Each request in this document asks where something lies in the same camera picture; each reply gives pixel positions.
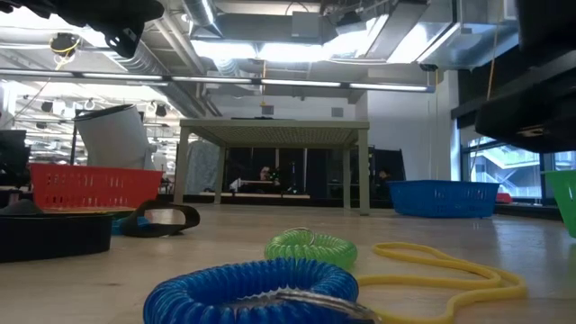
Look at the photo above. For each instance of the long yellow rubber band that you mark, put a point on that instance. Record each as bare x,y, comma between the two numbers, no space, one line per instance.
405,281

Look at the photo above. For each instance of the black wide elastic band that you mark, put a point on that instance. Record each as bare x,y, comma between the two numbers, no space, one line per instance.
54,238
148,230

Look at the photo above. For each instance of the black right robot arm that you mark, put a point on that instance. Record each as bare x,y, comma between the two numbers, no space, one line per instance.
549,22

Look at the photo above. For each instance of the green plastic basket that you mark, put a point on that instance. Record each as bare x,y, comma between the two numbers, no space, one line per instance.
562,202

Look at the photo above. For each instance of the small red object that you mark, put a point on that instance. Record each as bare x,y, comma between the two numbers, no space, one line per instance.
504,198

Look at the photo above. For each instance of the blue plastic basket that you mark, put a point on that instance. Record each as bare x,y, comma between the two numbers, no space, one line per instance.
443,200

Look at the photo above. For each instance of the black cabinet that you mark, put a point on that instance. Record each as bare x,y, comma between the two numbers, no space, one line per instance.
389,157

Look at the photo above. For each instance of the black monitor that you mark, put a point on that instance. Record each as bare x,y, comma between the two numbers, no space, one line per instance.
13,153

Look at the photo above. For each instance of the person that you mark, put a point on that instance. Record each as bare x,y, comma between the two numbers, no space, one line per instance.
384,174

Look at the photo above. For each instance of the red plastic basket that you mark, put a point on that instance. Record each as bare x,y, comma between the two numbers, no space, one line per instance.
90,186

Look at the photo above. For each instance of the blue rubber band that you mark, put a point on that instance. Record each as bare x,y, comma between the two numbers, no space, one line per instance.
116,226

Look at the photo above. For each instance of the long linear ceiling light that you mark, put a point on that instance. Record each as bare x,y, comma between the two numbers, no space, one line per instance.
297,83

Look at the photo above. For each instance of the sage green perforated metal shelf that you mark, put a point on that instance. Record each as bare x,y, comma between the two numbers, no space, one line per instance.
279,132

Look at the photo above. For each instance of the silver round ventilation duct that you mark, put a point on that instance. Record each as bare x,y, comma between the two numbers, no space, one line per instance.
148,67

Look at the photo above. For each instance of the silver rectangular ventilation duct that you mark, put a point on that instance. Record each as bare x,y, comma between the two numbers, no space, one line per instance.
450,40

